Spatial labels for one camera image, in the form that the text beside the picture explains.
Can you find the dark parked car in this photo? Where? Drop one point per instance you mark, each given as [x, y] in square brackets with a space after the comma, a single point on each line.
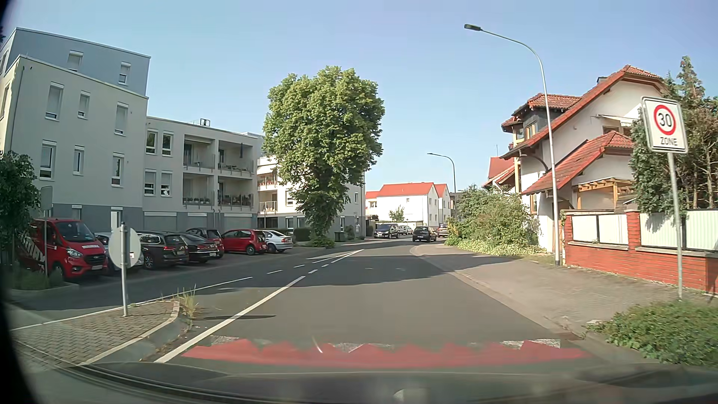
[386, 230]

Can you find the large green tree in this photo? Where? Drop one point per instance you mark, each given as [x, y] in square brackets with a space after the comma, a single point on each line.
[322, 146]

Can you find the white building with balconies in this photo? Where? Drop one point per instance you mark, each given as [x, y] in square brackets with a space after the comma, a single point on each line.
[275, 196]

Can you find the grey asphalt road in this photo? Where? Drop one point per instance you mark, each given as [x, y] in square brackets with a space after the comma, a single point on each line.
[370, 292]

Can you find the green bushes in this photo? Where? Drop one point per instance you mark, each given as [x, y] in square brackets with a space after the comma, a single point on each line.
[491, 224]

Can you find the row of parked cars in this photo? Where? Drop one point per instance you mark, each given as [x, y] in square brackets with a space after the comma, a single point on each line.
[202, 244]

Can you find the road markings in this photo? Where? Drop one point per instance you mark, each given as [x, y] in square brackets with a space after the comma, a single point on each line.
[241, 314]

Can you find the car's own bonnet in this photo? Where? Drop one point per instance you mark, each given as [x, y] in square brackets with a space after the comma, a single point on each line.
[359, 387]

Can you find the paved pavement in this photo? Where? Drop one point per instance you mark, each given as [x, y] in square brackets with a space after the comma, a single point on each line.
[549, 286]

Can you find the white house red tiled roof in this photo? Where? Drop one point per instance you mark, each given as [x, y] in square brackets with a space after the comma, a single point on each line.
[583, 151]

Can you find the grey apartment building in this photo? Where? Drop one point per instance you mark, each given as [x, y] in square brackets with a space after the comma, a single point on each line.
[84, 140]

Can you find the red van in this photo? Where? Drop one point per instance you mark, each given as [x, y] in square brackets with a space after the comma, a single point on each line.
[70, 247]

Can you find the paved traffic island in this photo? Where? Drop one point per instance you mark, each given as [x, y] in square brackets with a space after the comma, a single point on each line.
[90, 334]

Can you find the conifer trees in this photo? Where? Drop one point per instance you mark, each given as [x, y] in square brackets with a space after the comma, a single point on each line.
[687, 151]

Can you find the low green shrub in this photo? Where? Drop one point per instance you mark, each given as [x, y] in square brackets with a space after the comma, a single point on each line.
[667, 331]

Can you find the dark green bush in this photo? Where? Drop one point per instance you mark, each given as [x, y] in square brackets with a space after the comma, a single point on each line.
[14, 207]

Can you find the tall curved lamp post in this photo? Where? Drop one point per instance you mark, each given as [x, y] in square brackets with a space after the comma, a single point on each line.
[547, 140]

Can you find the round sign on post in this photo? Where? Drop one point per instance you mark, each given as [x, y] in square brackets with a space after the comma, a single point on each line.
[124, 247]

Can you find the red brick wall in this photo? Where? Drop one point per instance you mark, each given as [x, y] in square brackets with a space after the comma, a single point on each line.
[634, 252]

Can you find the speed zone sign on post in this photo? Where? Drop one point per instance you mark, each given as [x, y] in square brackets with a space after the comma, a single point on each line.
[667, 146]

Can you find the rectangular sign on post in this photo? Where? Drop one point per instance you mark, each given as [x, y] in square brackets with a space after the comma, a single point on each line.
[46, 224]

